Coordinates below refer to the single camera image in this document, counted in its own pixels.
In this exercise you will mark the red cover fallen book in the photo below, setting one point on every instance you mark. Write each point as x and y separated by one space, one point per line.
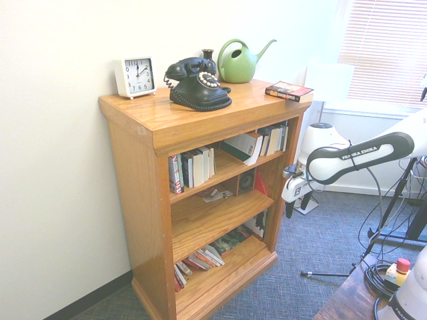
191 264

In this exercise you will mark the black and white cover book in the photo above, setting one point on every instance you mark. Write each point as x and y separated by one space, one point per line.
258 223

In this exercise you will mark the dark green cover thick book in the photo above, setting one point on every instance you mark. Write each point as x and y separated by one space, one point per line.
238 146

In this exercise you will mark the white and red fallen book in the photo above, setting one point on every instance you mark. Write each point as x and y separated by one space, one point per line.
183 269

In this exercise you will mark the red folder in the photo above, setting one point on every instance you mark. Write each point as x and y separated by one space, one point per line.
261 186

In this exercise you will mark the white floor lamp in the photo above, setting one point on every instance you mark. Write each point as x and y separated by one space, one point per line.
330 81

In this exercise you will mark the wooden bookshelf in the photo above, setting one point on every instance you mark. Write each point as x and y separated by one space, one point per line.
200 115

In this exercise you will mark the small black vase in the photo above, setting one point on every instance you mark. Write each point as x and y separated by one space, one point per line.
207 55

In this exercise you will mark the white cover fallen book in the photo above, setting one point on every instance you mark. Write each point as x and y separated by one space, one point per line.
213 256

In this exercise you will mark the white paged paperback book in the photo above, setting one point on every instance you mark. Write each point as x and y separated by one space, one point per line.
282 138

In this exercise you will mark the black rotary telephone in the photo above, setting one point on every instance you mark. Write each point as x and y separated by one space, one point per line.
197 92

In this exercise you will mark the red and white spine book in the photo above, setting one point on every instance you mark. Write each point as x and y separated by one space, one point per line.
175 175

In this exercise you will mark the black spine book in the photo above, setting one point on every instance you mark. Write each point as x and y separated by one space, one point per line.
187 170

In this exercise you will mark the small paper card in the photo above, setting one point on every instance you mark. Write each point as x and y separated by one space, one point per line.
209 196
226 193

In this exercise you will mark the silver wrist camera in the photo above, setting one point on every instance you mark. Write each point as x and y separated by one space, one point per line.
291 171

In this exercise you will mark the Shadow Puppets paperback book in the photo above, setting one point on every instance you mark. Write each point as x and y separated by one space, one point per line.
289 90

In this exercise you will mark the cream paged paperback book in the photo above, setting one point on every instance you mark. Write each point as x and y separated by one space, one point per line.
286 135
207 163
212 161
275 140
269 143
198 168

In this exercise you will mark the blue cover paperback book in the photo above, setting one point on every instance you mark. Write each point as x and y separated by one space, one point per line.
263 131

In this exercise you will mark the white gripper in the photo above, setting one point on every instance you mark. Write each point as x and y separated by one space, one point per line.
297 189

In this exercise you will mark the white window sill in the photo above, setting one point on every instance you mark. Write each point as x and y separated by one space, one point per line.
363 111

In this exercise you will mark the white square alarm clock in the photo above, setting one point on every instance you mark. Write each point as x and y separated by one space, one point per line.
136 77

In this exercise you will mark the small wooden speaker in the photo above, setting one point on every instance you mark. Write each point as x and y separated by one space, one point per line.
247 182

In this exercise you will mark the green watering can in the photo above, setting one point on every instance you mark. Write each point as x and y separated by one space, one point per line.
237 68

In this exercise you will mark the red spine fallen book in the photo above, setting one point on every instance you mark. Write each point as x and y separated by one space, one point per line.
179 281

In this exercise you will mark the yellow emergency stop button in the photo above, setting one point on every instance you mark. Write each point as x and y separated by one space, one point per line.
398 271

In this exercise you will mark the orange cover fallen book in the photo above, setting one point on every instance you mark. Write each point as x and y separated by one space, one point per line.
201 260

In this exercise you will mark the dark green picture book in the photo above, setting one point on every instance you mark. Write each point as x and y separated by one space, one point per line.
230 240

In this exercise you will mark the window blinds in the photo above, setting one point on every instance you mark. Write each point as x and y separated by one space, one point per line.
383 50

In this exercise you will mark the black tripod stand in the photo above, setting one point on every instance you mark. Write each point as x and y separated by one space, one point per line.
387 213

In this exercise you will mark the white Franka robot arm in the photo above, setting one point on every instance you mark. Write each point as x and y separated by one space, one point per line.
360 156

